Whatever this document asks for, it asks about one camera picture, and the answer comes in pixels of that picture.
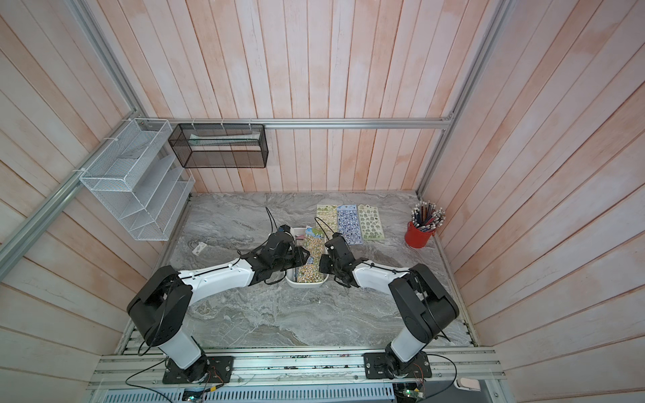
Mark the bundle of coloured pencils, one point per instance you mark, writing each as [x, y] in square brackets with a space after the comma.
[427, 217]

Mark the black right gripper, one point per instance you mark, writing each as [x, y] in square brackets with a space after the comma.
[323, 268]

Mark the green frog sticker sheet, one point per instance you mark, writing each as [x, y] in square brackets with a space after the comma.
[370, 223]

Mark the blue penguin sticker sheet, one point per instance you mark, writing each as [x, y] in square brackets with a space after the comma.
[348, 223]

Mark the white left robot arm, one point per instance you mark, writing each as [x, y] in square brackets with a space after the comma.
[158, 310]

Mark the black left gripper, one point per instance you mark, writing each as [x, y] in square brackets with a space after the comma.
[300, 256]

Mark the white wire mesh shelf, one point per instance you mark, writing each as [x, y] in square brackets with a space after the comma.
[144, 189]

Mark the panda sticker sheet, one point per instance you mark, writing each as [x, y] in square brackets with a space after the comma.
[314, 243]

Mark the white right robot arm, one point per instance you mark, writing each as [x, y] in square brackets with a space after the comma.
[424, 304]

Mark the black wire mesh basket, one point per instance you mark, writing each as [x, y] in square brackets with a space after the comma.
[220, 145]

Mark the red metal pencil bucket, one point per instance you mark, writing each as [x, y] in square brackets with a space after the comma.
[416, 238]

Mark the white plastic storage box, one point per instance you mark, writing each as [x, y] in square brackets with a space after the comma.
[299, 233]

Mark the aluminium mounting rail base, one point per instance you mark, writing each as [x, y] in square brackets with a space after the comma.
[296, 366]

